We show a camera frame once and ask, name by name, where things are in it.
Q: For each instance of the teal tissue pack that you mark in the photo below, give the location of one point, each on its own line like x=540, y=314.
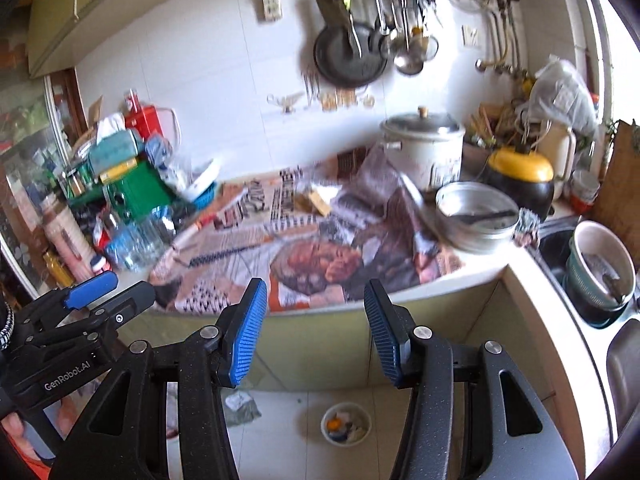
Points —
x=114, y=149

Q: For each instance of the black hanging frying pan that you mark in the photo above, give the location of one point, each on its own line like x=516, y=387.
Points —
x=340, y=65

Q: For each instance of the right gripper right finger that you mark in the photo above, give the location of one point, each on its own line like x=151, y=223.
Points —
x=508, y=434

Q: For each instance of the green metal box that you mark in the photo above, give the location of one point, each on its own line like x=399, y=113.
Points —
x=138, y=192

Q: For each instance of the operator hand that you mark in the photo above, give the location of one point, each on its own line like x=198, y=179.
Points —
x=15, y=429

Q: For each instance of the yellow black cooker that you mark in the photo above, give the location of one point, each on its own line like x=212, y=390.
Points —
x=526, y=177

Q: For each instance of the yellow green cabinet doors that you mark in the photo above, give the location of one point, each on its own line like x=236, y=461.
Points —
x=333, y=350

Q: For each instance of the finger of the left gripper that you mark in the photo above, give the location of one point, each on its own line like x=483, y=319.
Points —
x=85, y=293
x=121, y=309

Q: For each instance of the newspaper print table cover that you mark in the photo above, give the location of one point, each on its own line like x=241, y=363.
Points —
x=254, y=230

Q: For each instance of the brown cardboard box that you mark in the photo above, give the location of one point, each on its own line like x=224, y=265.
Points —
x=311, y=202

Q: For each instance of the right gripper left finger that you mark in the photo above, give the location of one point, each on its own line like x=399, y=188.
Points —
x=121, y=433

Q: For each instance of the clear plastic bottles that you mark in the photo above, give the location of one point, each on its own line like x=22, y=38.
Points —
x=135, y=245

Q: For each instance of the hanging steel ladle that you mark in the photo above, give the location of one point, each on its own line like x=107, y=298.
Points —
x=405, y=61

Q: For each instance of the white plastic bag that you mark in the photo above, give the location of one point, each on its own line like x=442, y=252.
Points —
x=560, y=94

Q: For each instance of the sink bowl with colander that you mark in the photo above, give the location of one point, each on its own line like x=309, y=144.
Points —
x=600, y=274

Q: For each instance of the red box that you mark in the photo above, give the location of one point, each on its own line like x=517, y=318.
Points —
x=142, y=118

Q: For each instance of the white trash bowl on floor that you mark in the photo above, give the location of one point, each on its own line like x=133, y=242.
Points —
x=346, y=424

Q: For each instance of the blue plastic basket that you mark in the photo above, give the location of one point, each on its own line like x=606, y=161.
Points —
x=202, y=201

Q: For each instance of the steel steamer pot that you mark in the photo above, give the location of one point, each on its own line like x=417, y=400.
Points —
x=475, y=217

